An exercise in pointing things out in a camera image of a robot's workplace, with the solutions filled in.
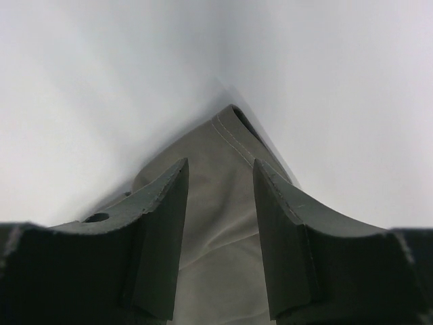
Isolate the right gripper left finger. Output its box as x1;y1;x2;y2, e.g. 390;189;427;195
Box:
1;158;189;324

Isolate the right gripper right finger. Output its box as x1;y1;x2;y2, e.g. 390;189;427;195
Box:
253;160;432;324

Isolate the dark grey t-shirt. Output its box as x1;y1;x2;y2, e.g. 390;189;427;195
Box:
132;105;285;324

